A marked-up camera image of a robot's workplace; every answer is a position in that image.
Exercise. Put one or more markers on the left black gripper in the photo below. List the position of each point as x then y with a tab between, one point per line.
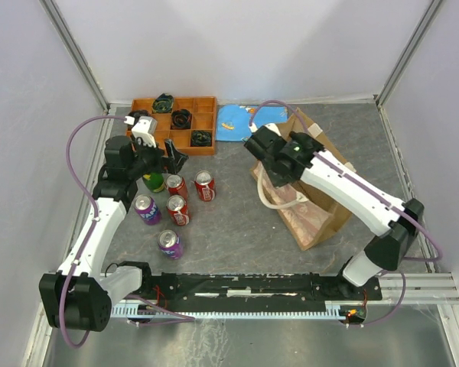
176	158

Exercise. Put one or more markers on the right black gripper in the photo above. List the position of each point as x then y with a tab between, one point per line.
275	180

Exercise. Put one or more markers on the green glass bottle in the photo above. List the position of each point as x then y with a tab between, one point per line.
154	182

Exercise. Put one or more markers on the brown canvas tote bag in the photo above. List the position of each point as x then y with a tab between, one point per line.
319	217

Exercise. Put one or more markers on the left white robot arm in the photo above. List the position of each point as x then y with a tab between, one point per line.
77	296

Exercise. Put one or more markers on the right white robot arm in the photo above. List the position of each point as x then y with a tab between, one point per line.
394	222

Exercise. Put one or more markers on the red coke can back left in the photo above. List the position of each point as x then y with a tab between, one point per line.
176	185

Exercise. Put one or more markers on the red coke can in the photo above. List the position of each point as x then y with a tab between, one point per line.
204	183
178	209
176	185

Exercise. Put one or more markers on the dark rolled sock right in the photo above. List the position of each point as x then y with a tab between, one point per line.
200	138

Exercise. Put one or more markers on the orange wooden divider tray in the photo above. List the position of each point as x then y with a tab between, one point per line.
204	113

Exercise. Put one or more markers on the red coke can back right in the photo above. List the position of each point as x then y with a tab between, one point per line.
204	183

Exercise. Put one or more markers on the dark rolled sock middle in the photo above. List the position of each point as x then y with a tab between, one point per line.
181	119

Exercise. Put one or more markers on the red coke can front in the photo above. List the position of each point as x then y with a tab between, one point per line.
178	209

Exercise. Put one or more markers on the purple fanta can left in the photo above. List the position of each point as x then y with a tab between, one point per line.
147	209

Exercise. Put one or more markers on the purple fanta can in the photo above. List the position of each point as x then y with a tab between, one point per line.
147	209
170	244

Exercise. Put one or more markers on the dark rolled sock top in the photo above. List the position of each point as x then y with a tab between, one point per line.
163	104

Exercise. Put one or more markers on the blue patterned cloth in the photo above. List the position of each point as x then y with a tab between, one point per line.
232	123

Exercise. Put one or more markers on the purple fanta can front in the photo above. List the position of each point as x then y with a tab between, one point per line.
170	244

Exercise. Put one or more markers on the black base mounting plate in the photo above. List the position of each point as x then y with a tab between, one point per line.
239	293

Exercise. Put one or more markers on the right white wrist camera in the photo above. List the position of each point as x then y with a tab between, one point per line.
270	126

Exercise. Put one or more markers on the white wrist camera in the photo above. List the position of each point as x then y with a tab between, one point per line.
143	130
270	126

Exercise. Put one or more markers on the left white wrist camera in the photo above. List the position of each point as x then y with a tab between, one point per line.
143	130

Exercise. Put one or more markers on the light blue cable duct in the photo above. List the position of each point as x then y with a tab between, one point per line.
137	311

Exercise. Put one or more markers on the left aluminium corner post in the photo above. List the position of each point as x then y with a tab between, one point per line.
52	10

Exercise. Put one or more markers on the aluminium corner post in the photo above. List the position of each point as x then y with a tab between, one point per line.
52	10
421	29

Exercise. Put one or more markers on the right aluminium corner post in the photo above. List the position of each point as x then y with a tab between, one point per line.
421	29

